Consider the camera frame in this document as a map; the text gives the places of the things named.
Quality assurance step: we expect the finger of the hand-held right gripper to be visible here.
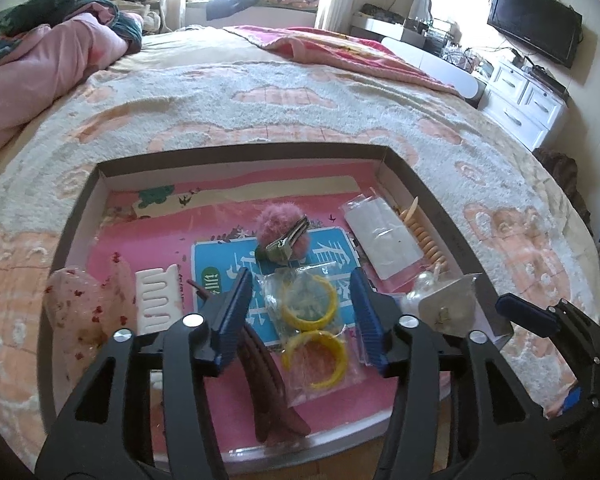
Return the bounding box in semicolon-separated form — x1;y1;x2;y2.
495;292;561;340

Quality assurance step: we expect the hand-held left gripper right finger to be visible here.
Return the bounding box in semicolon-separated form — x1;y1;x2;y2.
349;266;563;480

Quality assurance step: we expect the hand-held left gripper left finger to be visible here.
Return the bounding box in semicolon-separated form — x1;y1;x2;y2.
35;266;255;480

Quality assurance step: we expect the bag of yellow bangles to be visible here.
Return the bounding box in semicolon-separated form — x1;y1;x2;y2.
257;266;376;408

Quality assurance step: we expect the white packet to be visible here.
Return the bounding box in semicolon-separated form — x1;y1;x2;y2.
341;191;426;281

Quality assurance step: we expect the brown banana hair clip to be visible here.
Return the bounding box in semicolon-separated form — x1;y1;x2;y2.
187;279;312;443

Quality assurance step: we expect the pink pom-pom hair clip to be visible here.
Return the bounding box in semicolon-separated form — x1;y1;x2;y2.
254;204;315;265

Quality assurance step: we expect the floral fabric hair scrunchie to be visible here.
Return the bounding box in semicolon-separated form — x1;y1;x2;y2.
46;252;141;386

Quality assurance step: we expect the shallow grey cardboard box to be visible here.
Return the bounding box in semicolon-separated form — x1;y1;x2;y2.
36;141;515;466

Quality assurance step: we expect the clear bag with pearl ornament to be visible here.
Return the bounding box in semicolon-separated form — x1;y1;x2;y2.
400;264;448;318

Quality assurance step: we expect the small card in clear bag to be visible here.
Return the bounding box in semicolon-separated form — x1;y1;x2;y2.
420;272;483;338

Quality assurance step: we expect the white hair claw clip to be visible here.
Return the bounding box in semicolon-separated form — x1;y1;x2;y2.
135;266;185;333

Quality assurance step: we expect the dark brown cloth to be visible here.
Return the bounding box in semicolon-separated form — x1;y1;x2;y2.
532;147;593;231

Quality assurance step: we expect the white drawer cabinet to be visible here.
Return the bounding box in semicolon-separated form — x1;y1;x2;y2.
477;57;568;151

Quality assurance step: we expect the black set-top box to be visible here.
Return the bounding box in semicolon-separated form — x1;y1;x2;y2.
527;62;568;98

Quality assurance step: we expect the white bed footboard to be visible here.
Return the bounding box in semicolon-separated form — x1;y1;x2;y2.
380;36;486;106

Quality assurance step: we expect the pink printed blanket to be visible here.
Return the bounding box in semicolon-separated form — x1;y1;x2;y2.
222;25;463;97

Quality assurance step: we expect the black flat television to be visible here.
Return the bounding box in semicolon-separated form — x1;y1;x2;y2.
486;0;583;68

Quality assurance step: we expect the white dressing desk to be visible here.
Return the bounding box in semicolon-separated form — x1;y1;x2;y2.
350;10;463;57

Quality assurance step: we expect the white window seat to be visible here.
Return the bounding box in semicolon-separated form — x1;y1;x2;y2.
185;2;318;28

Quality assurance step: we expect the floral quilt with pink lining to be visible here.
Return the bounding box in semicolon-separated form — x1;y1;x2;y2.
0;0;146;156

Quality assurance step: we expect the pile of light clothes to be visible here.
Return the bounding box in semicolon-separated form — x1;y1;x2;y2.
117;0;163;36

